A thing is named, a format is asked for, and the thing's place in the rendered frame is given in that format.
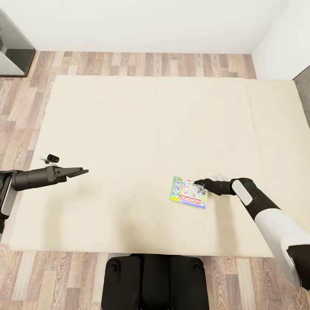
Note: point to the board game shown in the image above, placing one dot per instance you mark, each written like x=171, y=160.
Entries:
x=185, y=191

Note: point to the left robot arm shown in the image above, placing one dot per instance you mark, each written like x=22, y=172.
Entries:
x=12, y=181

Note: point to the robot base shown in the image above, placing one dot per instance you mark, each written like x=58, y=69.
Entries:
x=154, y=282

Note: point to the bed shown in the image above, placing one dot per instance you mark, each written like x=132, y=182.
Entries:
x=135, y=133

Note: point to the desk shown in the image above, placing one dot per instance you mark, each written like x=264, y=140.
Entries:
x=16, y=52

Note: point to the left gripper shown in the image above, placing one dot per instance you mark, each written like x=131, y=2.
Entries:
x=53, y=175

